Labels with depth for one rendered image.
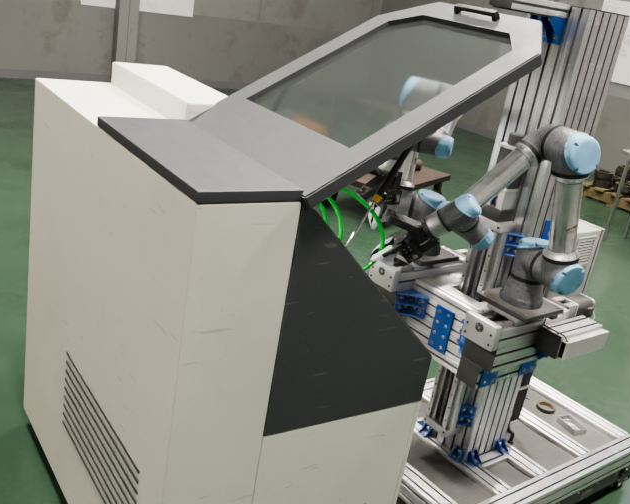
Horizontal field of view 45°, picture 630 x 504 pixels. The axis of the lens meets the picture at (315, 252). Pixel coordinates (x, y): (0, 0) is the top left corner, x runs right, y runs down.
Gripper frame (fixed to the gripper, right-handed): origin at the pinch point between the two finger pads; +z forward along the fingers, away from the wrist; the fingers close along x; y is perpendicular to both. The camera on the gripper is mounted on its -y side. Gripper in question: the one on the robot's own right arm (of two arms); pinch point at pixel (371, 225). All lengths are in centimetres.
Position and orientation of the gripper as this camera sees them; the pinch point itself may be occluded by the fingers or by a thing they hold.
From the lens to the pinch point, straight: 258.6
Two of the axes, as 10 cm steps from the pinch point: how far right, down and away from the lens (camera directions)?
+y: 8.3, -0.6, 5.6
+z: -1.6, 9.3, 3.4
